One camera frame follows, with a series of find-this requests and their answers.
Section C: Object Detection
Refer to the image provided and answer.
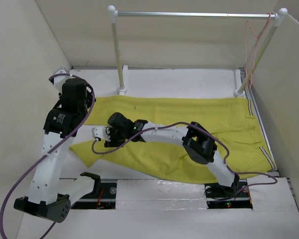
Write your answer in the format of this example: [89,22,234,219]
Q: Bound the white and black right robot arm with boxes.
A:
[102,112,239,197]

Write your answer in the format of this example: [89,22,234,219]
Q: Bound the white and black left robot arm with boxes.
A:
[13,76,101,223]

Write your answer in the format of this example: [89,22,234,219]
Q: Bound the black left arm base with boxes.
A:
[72,180,117,210]

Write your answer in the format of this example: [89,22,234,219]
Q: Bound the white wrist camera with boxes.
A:
[48,67,70,93]
[92,126,110,141]

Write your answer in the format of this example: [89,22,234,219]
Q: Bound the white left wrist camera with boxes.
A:
[48,67,70,93]

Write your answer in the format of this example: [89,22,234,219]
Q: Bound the pink wire hanger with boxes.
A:
[244,11,275,90]

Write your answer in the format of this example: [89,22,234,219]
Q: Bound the white and silver clothes rack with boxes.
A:
[107,5,288,95]

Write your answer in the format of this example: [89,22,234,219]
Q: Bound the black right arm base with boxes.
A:
[204,181,253,209]

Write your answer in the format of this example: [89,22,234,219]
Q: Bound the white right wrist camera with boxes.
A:
[92,126,110,141]

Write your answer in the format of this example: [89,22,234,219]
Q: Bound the yellow trousers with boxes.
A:
[71,96,277,183]

